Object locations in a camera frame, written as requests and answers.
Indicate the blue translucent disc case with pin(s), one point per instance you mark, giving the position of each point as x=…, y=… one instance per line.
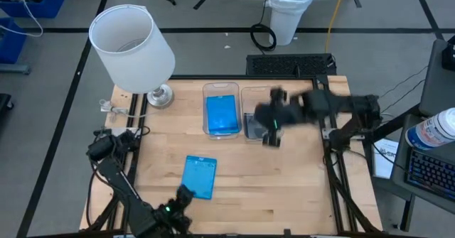
x=199, y=177
x=222, y=115

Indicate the black table frame rail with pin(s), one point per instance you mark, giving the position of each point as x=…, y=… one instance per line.
x=335, y=195
x=144, y=110
x=132, y=110

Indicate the backlit black keyboard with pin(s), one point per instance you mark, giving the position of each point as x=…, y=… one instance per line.
x=433, y=174

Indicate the black diagonal frame strut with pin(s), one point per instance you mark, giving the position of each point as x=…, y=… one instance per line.
x=103, y=213
x=359, y=213

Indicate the black diagonal desk bar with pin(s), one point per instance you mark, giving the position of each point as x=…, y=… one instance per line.
x=394, y=124

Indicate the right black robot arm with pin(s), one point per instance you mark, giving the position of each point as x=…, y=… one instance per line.
x=355, y=104

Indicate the grey desk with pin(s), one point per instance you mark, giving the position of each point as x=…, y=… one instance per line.
x=402, y=152

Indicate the blue storage crate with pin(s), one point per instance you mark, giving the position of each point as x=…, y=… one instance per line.
x=49, y=3
x=12, y=46

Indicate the white printed paper sheet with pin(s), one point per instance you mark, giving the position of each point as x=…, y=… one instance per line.
x=384, y=167

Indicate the black desk leg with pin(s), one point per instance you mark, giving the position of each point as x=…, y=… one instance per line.
x=407, y=213

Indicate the black perforated grille box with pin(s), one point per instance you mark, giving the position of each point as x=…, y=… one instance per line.
x=289, y=64

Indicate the black furniture piece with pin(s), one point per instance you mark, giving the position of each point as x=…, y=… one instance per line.
x=5, y=106

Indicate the white wipes canister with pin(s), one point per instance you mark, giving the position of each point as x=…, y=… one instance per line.
x=433, y=129

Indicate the grey metal foot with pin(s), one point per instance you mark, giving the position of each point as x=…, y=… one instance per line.
x=14, y=69

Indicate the grey side table top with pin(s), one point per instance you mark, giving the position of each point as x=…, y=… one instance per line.
x=437, y=89

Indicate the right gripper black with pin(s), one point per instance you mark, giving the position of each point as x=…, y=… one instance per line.
x=279, y=115

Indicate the black rail clamp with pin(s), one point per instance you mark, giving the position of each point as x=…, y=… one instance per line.
x=287, y=232

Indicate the clear plastic bin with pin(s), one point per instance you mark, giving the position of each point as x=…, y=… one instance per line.
x=213, y=89
x=249, y=99

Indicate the slim black jewel case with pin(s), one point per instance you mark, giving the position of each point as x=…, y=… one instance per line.
x=253, y=128

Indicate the white shade table lamp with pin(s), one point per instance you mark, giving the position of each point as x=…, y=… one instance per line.
x=131, y=53

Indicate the black device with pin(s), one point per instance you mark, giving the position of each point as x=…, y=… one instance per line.
x=449, y=53

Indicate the white trash can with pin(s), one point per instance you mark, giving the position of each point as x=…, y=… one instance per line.
x=289, y=14

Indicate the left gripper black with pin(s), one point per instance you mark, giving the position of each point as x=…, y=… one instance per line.
x=176, y=216

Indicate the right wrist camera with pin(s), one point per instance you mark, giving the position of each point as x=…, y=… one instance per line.
x=279, y=96

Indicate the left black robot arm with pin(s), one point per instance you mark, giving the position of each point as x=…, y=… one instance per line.
x=121, y=184

